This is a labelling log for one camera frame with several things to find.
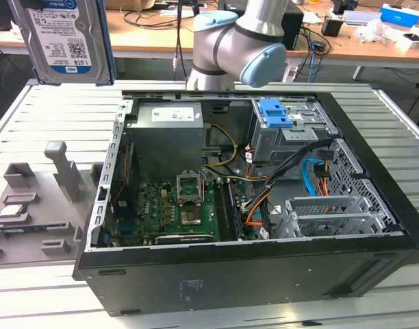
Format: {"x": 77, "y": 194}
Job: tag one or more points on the hard disk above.
{"x": 59, "y": 37}

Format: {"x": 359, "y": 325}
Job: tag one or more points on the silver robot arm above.
{"x": 226, "y": 44}

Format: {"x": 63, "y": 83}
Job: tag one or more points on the blue empty disk carrier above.
{"x": 272, "y": 116}

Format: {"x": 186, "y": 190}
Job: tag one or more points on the grey metal disk bay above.
{"x": 332, "y": 214}

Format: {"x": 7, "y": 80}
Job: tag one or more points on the wooden desk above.
{"x": 144, "y": 37}

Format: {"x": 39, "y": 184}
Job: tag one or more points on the grey power supply unit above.
{"x": 168, "y": 144}

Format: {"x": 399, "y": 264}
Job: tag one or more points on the grey parts rack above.
{"x": 41, "y": 205}

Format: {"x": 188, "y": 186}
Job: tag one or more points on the silver CPU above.
{"x": 11, "y": 211}

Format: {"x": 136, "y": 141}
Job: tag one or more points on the green motherboard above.
{"x": 154, "y": 205}

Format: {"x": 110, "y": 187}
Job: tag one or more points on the black desktop tower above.
{"x": 293, "y": 27}

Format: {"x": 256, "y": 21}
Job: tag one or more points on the CPU socket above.
{"x": 191, "y": 216}

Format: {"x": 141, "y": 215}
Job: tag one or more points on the grey metal drive cage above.
{"x": 267, "y": 144}

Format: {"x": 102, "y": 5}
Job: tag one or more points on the black graphics card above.
{"x": 183, "y": 239}

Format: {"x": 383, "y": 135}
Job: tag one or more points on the RAM stick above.
{"x": 223, "y": 212}
{"x": 234, "y": 209}

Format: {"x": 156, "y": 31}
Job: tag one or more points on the small black box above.
{"x": 331, "y": 26}

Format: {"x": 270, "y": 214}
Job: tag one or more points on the silver flat box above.
{"x": 360, "y": 17}

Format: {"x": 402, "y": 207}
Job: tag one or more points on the black open PC case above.
{"x": 230, "y": 274}

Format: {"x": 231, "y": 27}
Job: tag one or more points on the clear plastic bag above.
{"x": 377, "y": 31}

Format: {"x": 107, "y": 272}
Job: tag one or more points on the blue cardboard box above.
{"x": 399, "y": 13}

